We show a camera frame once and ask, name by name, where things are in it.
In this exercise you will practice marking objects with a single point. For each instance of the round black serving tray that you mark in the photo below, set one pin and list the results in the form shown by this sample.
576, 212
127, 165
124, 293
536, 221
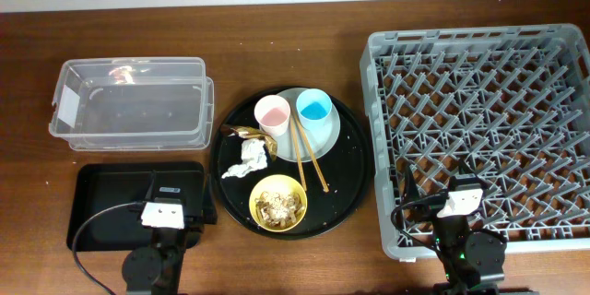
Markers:
346, 167

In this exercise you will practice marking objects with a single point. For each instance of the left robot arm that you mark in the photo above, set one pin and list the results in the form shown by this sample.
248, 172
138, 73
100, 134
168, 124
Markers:
156, 268

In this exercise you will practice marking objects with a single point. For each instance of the clear plastic waste bin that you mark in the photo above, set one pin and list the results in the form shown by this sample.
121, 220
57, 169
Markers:
134, 104

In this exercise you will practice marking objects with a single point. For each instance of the gold foil wrapper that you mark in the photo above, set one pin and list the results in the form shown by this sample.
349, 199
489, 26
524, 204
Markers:
246, 132

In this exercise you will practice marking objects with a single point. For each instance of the white napkin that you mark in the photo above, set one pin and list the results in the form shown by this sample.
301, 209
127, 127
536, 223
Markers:
253, 157

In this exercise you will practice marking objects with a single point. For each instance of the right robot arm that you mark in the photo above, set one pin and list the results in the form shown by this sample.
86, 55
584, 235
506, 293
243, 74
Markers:
472, 259

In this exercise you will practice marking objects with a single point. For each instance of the pink cup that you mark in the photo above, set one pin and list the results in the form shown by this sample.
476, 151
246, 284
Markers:
272, 112

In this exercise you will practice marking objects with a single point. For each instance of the yellow bowl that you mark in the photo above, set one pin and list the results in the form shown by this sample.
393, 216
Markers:
280, 184

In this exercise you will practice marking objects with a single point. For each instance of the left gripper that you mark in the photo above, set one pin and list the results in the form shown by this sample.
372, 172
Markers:
193, 215

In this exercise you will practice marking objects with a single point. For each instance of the grey dishwasher rack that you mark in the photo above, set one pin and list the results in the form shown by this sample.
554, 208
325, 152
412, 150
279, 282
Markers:
512, 102

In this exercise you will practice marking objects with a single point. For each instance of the black rectangular tray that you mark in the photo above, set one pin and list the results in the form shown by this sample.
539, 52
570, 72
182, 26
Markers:
100, 186

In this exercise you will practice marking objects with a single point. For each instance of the food scraps and rice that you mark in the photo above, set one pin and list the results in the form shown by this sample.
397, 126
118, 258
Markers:
277, 211

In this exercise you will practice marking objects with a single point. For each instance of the wooden chopstick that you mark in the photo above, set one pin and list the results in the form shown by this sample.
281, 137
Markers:
312, 155
295, 144

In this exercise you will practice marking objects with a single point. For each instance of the grey round plate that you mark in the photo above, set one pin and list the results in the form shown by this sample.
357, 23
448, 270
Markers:
320, 141

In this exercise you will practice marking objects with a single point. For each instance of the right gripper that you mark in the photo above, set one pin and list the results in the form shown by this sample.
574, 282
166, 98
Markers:
464, 182

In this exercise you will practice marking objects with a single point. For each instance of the blue cup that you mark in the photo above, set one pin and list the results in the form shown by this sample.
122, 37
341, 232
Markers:
313, 107

